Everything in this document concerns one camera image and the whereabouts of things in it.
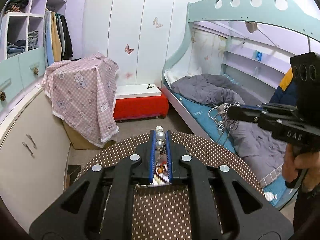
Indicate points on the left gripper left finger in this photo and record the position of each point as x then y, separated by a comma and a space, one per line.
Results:
99, 205

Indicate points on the right hand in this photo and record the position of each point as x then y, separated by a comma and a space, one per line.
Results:
308, 161

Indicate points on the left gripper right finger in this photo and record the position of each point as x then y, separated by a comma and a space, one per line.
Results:
222, 204

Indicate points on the teal bed sheet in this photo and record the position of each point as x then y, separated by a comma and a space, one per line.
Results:
199, 120

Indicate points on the mint drawer unit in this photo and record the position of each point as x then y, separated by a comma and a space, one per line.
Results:
19, 74

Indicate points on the red white storage box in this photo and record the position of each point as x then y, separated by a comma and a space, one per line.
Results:
140, 102

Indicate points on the grey metal jewelry box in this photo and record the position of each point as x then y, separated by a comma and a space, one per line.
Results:
160, 176

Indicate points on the pearl drop chain jewelry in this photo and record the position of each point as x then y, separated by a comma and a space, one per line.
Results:
160, 145

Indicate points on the grey duvet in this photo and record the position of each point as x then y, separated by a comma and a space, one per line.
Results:
254, 145

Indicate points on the mint bunk bed frame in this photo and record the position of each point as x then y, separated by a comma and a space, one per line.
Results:
251, 41

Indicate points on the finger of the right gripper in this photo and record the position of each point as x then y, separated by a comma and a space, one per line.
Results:
270, 110
264, 116

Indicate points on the pink checkered bear cloth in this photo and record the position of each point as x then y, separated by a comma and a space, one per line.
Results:
83, 95

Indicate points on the beige curved cabinet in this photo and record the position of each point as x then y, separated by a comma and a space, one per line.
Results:
34, 154

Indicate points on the hanging clothes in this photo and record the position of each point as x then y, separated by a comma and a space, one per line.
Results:
56, 38

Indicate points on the cardboard box under cloth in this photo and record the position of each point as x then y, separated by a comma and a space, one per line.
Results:
80, 143

